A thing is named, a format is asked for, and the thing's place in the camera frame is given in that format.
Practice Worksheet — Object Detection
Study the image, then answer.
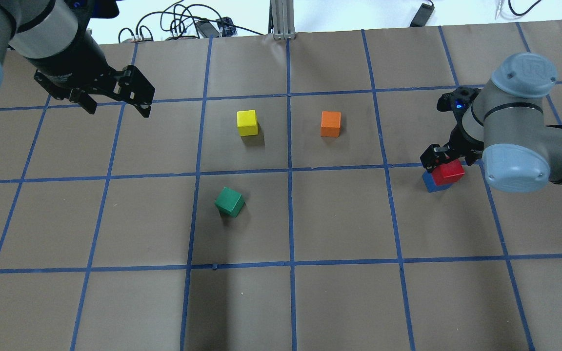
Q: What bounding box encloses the yellow block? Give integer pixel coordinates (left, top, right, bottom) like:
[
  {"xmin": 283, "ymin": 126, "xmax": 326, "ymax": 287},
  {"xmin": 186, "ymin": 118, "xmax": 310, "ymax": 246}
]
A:
[{"xmin": 237, "ymin": 110, "xmax": 259, "ymax": 137}]

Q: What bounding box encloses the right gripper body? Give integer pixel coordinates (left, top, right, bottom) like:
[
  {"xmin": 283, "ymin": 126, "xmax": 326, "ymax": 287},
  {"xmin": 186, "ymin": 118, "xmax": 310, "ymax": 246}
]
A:
[{"xmin": 420, "ymin": 86, "xmax": 483, "ymax": 171}]

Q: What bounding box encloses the blue block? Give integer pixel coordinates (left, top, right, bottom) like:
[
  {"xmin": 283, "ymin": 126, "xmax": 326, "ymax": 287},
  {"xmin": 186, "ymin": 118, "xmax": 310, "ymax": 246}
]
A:
[{"xmin": 422, "ymin": 171, "xmax": 452, "ymax": 193}]

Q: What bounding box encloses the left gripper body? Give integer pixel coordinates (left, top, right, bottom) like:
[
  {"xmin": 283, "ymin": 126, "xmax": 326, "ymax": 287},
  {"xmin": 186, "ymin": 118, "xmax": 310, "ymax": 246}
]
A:
[{"xmin": 34, "ymin": 61, "xmax": 156, "ymax": 108}]

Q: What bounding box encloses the green block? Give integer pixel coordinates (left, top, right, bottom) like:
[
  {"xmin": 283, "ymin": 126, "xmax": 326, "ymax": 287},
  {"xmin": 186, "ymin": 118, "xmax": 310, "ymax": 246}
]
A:
[{"xmin": 214, "ymin": 187, "xmax": 245, "ymax": 218}]

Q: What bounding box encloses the red block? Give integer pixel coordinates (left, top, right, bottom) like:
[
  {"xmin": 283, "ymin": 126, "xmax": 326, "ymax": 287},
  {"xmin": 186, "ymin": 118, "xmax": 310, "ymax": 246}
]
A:
[{"xmin": 431, "ymin": 158, "xmax": 465, "ymax": 187}]

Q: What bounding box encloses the black power adapter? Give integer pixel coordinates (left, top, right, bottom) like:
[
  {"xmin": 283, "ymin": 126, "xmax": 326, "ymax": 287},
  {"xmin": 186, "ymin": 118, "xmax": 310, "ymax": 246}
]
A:
[{"xmin": 194, "ymin": 19, "xmax": 220, "ymax": 38}]

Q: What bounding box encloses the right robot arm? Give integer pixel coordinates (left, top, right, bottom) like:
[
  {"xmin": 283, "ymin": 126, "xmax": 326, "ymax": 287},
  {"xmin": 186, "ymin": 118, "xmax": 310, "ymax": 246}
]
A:
[{"xmin": 420, "ymin": 53, "xmax": 562, "ymax": 193}]

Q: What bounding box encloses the aluminium frame post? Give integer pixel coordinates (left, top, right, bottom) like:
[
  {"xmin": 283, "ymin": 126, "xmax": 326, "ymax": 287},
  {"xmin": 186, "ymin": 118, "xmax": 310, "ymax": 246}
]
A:
[{"xmin": 268, "ymin": 0, "xmax": 296, "ymax": 40}]

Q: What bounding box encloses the orange block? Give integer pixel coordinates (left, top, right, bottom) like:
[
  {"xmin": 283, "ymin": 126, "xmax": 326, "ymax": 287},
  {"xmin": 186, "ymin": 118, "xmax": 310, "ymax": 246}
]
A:
[{"xmin": 320, "ymin": 111, "xmax": 341, "ymax": 138}]

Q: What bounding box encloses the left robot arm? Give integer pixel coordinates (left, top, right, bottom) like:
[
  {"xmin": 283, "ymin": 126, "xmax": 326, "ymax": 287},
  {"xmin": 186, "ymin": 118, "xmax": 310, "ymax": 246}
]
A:
[{"xmin": 0, "ymin": 0, "xmax": 155, "ymax": 118}]

